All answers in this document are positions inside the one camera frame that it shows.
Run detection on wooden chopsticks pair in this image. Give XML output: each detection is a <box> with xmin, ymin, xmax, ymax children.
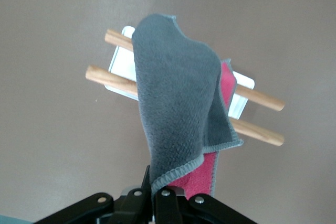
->
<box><xmin>85</xmin><ymin>65</ymin><xmax>286</xmax><ymax>147</ymax></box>

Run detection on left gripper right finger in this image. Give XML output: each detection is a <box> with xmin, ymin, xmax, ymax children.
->
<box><xmin>154</xmin><ymin>187</ymin><xmax>259</xmax><ymax>224</ymax></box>

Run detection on grey and pink towel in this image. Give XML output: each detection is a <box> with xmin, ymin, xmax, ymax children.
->
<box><xmin>131</xmin><ymin>13</ymin><xmax>244</xmax><ymax>199</ymax></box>

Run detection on white rack base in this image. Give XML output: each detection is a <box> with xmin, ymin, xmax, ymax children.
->
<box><xmin>104</xmin><ymin>26</ymin><xmax>256</xmax><ymax>119</ymax></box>

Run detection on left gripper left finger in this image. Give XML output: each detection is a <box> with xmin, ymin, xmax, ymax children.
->
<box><xmin>33</xmin><ymin>165</ymin><xmax>154</xmax><ymax>224</ymax></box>

